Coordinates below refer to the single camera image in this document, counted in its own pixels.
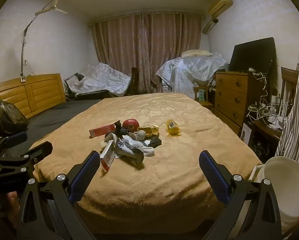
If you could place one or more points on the brown wooden chair back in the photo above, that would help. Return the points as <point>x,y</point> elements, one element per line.
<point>288,76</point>

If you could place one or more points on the red round ball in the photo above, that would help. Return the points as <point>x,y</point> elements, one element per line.
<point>130,125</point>

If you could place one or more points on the dark wooden side table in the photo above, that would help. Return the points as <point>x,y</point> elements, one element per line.
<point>267,130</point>

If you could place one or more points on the wooden dresser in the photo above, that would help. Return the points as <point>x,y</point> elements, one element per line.
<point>230,95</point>

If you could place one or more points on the red flat box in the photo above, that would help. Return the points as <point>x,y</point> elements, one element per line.
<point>102,130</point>

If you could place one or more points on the black plastic bag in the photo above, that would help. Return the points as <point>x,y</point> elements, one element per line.
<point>7,117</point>

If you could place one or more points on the grey striped cloth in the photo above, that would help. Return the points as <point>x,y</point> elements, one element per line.
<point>297,130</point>

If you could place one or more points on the white router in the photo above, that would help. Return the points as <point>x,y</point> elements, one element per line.
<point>280,124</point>

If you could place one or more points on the white plastic bucket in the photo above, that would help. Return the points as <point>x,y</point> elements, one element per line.
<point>287,187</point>

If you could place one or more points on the cream pillow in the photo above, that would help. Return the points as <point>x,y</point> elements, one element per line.
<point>195,53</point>

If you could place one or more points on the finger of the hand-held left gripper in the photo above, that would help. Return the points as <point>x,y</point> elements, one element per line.
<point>40,151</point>
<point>17,137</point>

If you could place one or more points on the dark wooden chair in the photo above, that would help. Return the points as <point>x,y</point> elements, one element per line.
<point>134,80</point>

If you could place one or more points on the low silver plastic sheet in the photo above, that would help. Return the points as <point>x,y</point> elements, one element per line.
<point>102,80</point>

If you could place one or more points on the black desk lamp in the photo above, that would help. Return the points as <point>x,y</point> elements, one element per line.
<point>78,76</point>

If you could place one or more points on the white round device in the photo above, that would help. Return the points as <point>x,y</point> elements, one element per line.
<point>252,69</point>

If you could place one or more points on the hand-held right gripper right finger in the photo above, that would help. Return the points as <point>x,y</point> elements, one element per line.
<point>214,177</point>

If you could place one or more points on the black television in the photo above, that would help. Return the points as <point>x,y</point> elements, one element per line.
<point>252,55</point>

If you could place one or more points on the orange white packet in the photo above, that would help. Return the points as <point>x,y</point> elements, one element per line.
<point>107,157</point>

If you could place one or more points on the white carton box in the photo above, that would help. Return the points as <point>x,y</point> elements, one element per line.
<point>245,132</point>

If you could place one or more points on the wall mounted fixture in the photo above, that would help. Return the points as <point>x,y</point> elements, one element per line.
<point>209,26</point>

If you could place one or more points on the small black pouch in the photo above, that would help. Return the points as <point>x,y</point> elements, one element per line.
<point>120,131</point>

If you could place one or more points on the small wooden chair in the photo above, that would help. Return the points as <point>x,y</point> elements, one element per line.
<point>201,95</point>

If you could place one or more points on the gold foil box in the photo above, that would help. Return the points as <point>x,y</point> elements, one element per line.
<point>149,130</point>

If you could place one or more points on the white sock bundle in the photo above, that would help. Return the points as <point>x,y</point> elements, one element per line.
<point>137,146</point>

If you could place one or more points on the large silver plastic sheet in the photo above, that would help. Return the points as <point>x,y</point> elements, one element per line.
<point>187,72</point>

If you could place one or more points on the wooden headboard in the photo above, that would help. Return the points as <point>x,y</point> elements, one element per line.
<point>39,92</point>

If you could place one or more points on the yellow plastic wrapper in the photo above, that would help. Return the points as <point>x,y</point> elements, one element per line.
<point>172,127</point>

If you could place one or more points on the brown curtain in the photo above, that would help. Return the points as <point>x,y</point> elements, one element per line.
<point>144,50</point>

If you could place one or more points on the dark grey bed sheet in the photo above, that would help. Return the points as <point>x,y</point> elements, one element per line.
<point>59,112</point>

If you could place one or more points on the black flat box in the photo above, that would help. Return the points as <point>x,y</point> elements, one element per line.
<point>155,142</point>

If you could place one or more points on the wall air conditioner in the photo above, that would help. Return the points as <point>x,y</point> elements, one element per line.
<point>220,3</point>

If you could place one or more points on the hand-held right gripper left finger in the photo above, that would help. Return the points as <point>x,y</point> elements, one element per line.
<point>85,172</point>

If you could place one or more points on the ceiling fan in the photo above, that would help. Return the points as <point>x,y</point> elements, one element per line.
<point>52,6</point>

